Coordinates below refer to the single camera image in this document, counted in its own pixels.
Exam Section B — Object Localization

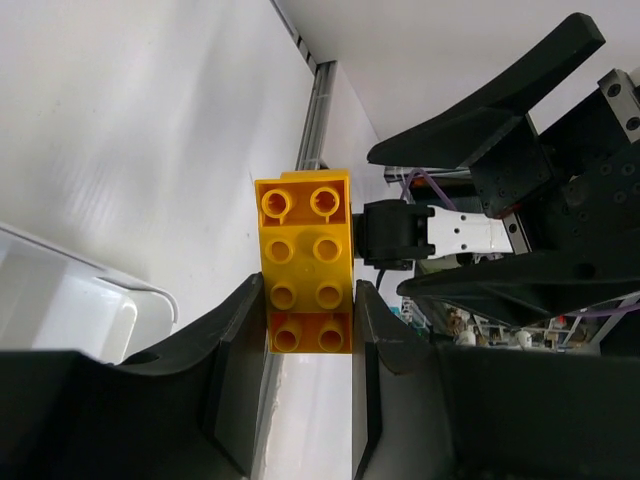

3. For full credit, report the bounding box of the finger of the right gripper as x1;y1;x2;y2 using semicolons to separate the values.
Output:
367;12;605;169
397;250;639;326

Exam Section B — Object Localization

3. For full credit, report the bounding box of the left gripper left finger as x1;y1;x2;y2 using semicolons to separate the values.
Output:
1;274;266;479

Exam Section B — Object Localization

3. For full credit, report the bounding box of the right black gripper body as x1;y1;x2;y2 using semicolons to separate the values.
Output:
470;69;639;255

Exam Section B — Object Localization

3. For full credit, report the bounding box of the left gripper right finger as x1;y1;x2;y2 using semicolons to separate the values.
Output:
352;281;639;479

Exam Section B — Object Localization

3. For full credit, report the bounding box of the yellow lego piece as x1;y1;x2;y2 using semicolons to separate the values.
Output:
255;170;354;354

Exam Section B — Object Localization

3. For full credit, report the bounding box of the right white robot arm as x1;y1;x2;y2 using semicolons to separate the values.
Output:
356;12;639;325

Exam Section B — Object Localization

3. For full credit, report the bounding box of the white divided tray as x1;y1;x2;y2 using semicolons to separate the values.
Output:
1;224;179;364

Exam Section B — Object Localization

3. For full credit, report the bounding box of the aluminium rail right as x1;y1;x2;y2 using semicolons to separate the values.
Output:
271;1;337;171

